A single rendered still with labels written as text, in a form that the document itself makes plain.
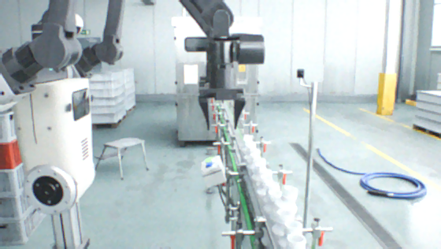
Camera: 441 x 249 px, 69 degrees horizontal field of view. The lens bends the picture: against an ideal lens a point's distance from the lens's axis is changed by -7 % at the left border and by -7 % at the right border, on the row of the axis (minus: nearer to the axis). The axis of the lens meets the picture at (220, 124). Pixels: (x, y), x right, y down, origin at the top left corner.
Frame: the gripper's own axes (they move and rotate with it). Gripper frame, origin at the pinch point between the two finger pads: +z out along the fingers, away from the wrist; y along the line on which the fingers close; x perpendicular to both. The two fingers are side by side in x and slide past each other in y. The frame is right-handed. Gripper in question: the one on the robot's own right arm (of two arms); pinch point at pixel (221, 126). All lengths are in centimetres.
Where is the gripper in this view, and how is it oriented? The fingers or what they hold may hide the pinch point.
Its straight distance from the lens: 80.9
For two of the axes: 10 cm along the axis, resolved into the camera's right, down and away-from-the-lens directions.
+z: 0.2, 9.8, 2.0
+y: 10.0, -0.3, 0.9
